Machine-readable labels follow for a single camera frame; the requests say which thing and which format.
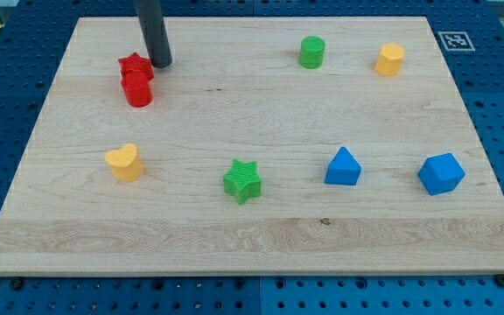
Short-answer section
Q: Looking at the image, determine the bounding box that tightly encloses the grey cylindrical robot arm rod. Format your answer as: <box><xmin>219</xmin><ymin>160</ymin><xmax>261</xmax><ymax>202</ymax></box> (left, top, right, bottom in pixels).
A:
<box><xmin>134</xmin><ymin>0</ymin><xmax>172</xmax><ymax>68</ymax></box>

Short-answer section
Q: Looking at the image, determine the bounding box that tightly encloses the yellow hexagon block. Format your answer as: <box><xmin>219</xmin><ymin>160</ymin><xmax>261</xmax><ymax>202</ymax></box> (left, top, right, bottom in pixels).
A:
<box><xmin>374</xmin><ymin>43</ymin><xmax>405</xmax><ymax>76</ymax></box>

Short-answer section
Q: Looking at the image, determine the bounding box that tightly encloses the light wooden board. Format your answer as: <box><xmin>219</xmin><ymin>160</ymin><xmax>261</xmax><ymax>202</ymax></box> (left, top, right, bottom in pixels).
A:
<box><xmin>0</xmin><ymin>17</ymin><xmax>504</xmax><ymax>277</ymax></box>

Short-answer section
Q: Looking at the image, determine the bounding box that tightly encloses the green star block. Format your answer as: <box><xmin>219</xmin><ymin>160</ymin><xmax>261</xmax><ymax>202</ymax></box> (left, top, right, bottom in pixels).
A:
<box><xmin>223</xmin><ymin>159</ymin><xmax>262</xmax><ymax>205</ymax></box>

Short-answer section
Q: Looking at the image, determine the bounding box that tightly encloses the blue triangle block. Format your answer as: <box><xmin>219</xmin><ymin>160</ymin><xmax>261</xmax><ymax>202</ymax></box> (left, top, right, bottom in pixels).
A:
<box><xmin>325</xmin><ymin>146</ymin><xmax>362</xmax><ymax>186</ymax></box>

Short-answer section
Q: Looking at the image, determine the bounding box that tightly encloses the green cylinder block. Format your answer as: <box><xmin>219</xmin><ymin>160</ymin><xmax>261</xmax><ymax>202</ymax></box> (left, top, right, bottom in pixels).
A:
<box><xmin>299</xmin><ymin>36</ymin><xmax>326</xmax><ymax>69</ymax></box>

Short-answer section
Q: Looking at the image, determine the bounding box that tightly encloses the yellow heart block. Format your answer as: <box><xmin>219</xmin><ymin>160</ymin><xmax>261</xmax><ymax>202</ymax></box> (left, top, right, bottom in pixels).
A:
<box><xmin>105</xmin><ymin>143</ymin><xmax>144</xmax><ymax>182</ymax></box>

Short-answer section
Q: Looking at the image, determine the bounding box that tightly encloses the red cylinder block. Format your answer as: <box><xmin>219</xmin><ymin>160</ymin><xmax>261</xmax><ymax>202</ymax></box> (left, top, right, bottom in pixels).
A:
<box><xmin>121</xmin><ymin>72</ymin><xmax>153</xmax><ymax>108</ymax></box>

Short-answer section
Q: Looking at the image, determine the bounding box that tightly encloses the red star block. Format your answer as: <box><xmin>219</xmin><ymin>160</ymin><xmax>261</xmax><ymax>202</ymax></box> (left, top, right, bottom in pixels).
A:
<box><xmin>118</xmin><ymin>52</ymin><xmax>154</xmax><ymax>81</ymax></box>

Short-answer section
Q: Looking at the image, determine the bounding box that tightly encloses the blue cube block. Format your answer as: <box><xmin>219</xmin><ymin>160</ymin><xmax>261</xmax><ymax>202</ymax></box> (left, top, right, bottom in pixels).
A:
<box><xmin>417</xmin><ymin>152</ymin><xmax>466</xmax><ymax>195</ymax></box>

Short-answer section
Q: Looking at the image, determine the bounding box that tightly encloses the white fiducial marker tag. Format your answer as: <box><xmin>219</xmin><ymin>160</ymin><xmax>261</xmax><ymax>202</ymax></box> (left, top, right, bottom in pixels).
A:
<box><xmin>438</xmin><ymin>31</ymin><xmax>475</xmax><ymax>52</ymax></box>

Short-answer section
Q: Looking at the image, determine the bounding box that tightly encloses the black bolt left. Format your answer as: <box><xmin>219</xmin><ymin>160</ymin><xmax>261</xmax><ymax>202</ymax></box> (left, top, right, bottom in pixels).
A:
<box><xmin>8</xmin><ymin>277</ymin><xmax>25</xmax><ymax>291</ymax></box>

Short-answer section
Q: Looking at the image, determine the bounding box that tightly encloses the black bolt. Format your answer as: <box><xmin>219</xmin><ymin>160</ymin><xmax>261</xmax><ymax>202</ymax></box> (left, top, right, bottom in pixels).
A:
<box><xmin>8</xmin><ymin>277</ymin><xmax>25</xmax><ymax>291</ymax></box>
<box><xmin>493</xmin><ymin>274</ymin><xmax>504</xmax><ymax>288</ymax></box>

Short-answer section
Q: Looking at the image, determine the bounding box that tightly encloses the black bolt right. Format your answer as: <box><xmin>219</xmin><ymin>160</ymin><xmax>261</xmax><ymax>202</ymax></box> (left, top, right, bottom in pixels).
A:
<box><xmin>493</xmin><ymin>274</ymin><xmax>504</xmax><ymax>288</ymax></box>

